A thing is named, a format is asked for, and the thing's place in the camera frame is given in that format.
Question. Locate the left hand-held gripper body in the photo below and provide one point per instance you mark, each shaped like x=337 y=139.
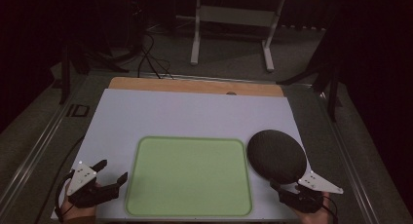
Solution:
x=82 y=178

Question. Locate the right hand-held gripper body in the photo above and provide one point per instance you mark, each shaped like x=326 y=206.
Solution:
x=316 y=184

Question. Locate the dark round pad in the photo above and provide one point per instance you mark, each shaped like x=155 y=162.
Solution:
x=276 y=156

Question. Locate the person's right hand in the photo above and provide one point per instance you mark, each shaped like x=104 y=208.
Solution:
x=316 y=217

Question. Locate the person's left hand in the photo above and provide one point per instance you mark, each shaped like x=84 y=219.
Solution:
x=75 y=213

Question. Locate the green rectangular mat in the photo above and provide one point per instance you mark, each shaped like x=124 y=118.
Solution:
x=189 y=177

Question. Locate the white table cover sheet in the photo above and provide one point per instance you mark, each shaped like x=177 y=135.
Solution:
x=195 y=117

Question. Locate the black stand with legs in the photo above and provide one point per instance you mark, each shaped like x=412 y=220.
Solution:
x=66 y=71
x=331 y=78

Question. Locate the dark equipment tower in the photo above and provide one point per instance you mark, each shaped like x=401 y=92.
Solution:
x=136 y=13

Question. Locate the metal floor rail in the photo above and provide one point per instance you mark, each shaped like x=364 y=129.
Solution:
x=352 y=162
x=30 y=154

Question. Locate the white metal stand frame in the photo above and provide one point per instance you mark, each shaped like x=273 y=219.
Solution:
x=235 y=18

